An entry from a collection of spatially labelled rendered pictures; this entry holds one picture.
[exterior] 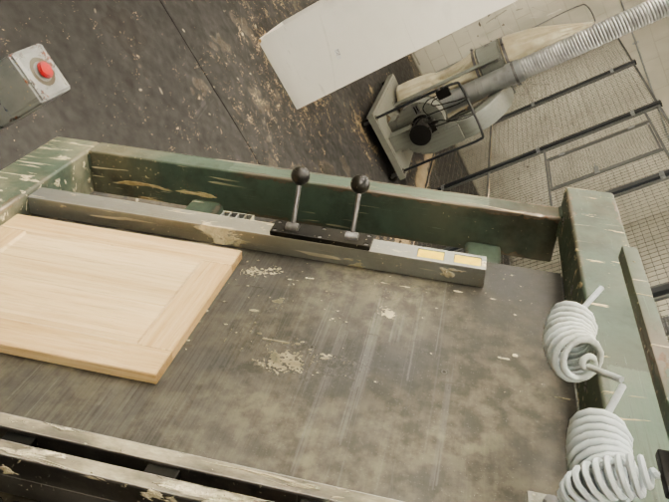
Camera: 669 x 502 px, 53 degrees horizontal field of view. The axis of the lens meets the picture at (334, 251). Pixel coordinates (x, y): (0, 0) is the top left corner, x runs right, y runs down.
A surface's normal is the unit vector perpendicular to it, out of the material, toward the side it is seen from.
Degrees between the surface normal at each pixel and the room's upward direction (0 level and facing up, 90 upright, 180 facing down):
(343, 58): 90
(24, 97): 90
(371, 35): 90
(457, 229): 90
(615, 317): 58
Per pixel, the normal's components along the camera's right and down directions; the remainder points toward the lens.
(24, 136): 0.85, -0.33
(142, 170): -0.22, 0.49
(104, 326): 0.05, -0.86
